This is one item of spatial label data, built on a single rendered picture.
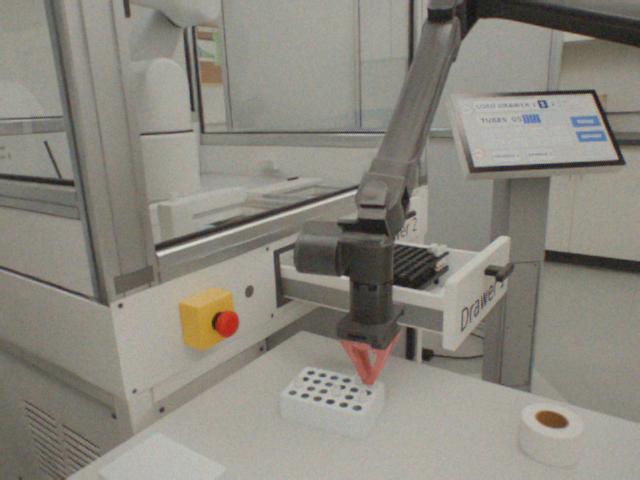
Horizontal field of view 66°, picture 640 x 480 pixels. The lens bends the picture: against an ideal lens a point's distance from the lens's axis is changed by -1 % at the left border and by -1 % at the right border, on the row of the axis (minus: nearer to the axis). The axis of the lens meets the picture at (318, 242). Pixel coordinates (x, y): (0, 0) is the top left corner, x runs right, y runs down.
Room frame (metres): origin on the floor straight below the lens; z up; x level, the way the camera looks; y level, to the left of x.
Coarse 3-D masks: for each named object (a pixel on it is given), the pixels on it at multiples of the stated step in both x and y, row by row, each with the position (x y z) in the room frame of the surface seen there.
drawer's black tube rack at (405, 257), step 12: (396, 252) 0.91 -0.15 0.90; (408, 252) 0.91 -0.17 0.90; (420, 252) 0.90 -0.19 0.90; (348, 264) 0.85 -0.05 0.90; (396, 264) 0.84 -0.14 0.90; (408, 264) 0.83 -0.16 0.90; (348, 276) 0.86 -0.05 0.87; (396, 276) 0.77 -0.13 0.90; (420, 276) 0.84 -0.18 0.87; (432, 276) 0.84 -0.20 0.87; (420, 288) 0.80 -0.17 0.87
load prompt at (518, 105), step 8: (480, 104) 1.68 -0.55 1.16; (488, 104) 1.69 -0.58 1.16; (496, 104) 1.69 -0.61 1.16; (504, 104) 1.69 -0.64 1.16; (512, 104) 1.69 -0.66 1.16; (520, 104) 1.69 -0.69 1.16; (528, 104) 1.69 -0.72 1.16; (536, 104) 1.70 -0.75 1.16; (544, 104) 1.70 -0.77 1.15; (552, 104) 1.70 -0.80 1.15; (480, 112) 1.66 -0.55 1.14; (488, 112) 1.66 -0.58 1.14; (496, 112) 1.67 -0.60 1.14
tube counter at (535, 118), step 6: (510, 114) 1.66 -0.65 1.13; (516, 114) 1.66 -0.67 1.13; (522, 114) 1.66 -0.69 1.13; (528, 114) 1.67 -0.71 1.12; (534, 114) 1.67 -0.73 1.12; (540, 114) 1.67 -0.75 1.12; (546, 114) 1.67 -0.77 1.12; (552, 114) 1.67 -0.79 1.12; (558, 114) 1.67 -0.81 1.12; (516, 120) 1.65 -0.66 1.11; (522, 120) 1.65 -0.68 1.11; (528, 120) 1.65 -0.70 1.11; (534, 120) 1.65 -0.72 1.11; (540, 120) 1.65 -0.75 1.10; (546, 120) 1.65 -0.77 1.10; (552, 120) 1.65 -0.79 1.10; (558, 120) 1.66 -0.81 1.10; (564, 120) 1.66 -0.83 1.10
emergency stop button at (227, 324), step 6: (228, 312) 0.66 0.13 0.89; (234, 312) 0.67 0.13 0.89; (222, 318) 0.65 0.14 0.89; (228, 318) 0.66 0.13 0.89; (234, 318) 0.66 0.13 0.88; (216, 324) 0.65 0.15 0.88; (222, 324) 0.65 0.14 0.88; (228, 324) 0.65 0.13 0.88; (234, 324) 0.66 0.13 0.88; (222, 330) 0.65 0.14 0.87; (228, 330) 0.65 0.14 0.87; (234, 330) 0.66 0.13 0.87; (222, 336) 0.65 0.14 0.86; (228, 336) 0.66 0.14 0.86
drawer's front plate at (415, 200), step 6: (414, 198) 1.30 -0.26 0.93; (420, 198) 1.33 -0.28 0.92; (414, 204) 1.30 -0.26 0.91; (420, 204) 1.33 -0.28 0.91; (420, 210) 1.33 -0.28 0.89; (420, 216) 1.33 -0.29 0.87; (408, 222) 1.27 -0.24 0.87; (414, 222) 1.30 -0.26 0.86; (420, 222) 1.33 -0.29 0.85; (408, 228) 1.27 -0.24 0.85; (414, 228) 1.30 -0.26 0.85; (402, 234) 1.24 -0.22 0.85; (408, 234) 1.27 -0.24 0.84; (414, 234) 1.30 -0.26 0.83; (396, 240) 1.21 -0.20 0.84; (402, 240) 1.24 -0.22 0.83; (408, 240) 1.27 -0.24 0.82
